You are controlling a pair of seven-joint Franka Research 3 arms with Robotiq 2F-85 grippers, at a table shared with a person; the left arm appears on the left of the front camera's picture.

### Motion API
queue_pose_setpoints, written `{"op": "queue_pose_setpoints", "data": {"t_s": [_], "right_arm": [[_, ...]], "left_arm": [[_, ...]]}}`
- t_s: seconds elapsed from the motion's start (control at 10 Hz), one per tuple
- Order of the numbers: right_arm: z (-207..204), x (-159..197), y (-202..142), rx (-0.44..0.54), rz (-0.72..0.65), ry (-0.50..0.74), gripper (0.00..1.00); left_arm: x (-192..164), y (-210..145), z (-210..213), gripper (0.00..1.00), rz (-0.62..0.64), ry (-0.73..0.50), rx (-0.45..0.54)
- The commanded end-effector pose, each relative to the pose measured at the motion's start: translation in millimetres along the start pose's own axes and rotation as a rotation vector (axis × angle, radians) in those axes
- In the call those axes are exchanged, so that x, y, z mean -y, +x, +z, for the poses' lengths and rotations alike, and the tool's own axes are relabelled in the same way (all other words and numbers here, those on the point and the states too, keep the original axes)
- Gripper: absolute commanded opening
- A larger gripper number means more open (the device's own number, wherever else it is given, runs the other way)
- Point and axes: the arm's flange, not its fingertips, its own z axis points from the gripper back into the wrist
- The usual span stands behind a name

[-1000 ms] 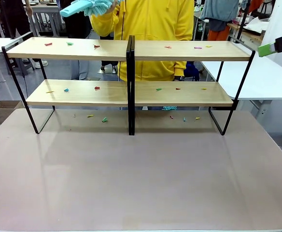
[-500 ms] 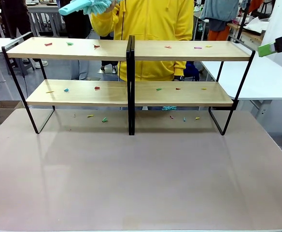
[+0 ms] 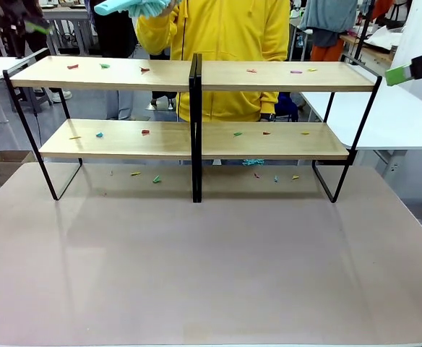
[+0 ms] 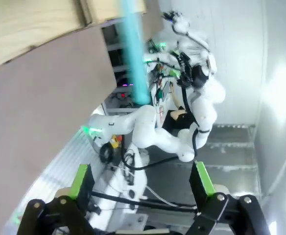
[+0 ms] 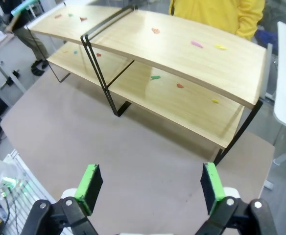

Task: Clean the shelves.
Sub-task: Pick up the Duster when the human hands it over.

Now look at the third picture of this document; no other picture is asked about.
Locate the person's right hand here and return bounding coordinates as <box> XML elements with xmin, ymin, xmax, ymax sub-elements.
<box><xmin>162</xmin><ymin>0</ymin><xmax>181</xmax><ymax>17</ymax></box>

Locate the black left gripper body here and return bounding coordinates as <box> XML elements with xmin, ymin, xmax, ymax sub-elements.
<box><xmin>0</xmin><ymin>0</ymin><xmax>35</xmax><ymax>32</ymax></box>

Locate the white board panel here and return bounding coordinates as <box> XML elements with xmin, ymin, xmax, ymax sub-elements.
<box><xmin>390</xmin><ymin>0</ymin><xmax>422</xmax><ymax>109</ymax></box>

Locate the person in yellow hoodie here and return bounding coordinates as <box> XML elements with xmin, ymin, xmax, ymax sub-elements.
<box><xmin>135</xmin><ymin>0</ymin><xmax>291</xmax><ymax>123</ymax></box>

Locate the person in dark clothes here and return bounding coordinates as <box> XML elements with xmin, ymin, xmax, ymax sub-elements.
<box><xmin>0</xmin><ymin>0</ymin><xmax>53</xmax><ymax>61</ymax></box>

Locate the black stand pole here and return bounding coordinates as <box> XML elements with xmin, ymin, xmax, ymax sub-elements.
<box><xmin>354</xmin><ymin>0</ymin><xmax>374</xmax><ymax>63</ymax></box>

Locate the grey-blue hanging cloth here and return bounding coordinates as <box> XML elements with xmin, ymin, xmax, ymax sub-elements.
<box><xmin>298</xmin><ymin>0</ymin><xmax>359</xmax><ymax>48</ymax></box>

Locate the person in black coat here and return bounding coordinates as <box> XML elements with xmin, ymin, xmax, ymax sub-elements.
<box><xmin>90</xmin><ymin>0</ymin><xmax>140</xmax><ymax>121</ymax></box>

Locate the large white table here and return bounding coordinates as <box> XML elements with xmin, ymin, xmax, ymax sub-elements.
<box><xmin>299</xmin><ymin>74</ymin><xmax>422</xmax><ymax>179</ymax></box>

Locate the brown cardboard box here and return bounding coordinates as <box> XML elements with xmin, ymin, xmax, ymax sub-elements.
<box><xmin>0</xmin><ymin>150</ymin><xmax>38</xmax><ymax>178</ymax></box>

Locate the grey stool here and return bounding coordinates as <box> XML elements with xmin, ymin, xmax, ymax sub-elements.
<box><xmin>15</xmin><ymin>86</ymin><xmax>53</xmax><ymax>113</ymax></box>

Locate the grey metal table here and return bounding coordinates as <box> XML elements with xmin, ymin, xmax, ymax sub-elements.
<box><xmin>41</xmin><ymin>5</ymin><xmax>91</xmax><ymax>56</ymax></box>

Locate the wooden workbench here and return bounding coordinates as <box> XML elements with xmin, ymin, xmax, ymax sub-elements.
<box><xmin>340</xmin><ymin>33</ymin><xmax>396</xmax><ymax>67</ymax></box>

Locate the teal chenille duster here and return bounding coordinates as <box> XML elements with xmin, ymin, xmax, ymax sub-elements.
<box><xmin>94</xmin><ymin>0</ymin><xmax>171</xmax><ymax>18</ymax></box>

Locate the orange garment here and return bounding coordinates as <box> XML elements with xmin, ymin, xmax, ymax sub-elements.
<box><xmin>310</xmin><ymin>35</ymin><xmax>345</xmax><ymax>61</ymax></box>

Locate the wooden two-tier shelf black frame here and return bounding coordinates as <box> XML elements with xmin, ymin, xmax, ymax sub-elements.
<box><xmin>2</xmin><ymin>48</ymin><xmax>199</xmax><ymax>203</ymax></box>
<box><xmin>195</xmin><ymin>53</ymin><xmax>383</xmax><ymax>204</ymax></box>

